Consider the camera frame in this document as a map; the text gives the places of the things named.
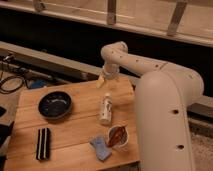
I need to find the white plastic bottle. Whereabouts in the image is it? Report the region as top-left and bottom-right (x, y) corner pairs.
(99, 93), (112, 126)

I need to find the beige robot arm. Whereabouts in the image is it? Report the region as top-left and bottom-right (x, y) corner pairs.
(101, 41), (204, 171)

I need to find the dark blue bowl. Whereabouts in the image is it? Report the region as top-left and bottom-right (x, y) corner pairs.
(38, 91), (72, 119)

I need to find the blue box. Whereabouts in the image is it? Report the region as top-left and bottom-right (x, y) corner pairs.
(29, 79), (46, 89)

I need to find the blue sponge cloth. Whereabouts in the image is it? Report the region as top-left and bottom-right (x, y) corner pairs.
(90, 136), (112, 162)

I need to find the black white striped block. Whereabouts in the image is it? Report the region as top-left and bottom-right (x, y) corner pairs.
(36, 128), (51, 161)

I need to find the metal rail bracket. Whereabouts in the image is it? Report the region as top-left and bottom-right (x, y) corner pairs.
(33, 0), (45, 12)
(106, 0), (117, 25)

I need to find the black cable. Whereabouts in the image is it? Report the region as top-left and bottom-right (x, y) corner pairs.
(0, 66), (29, 95)

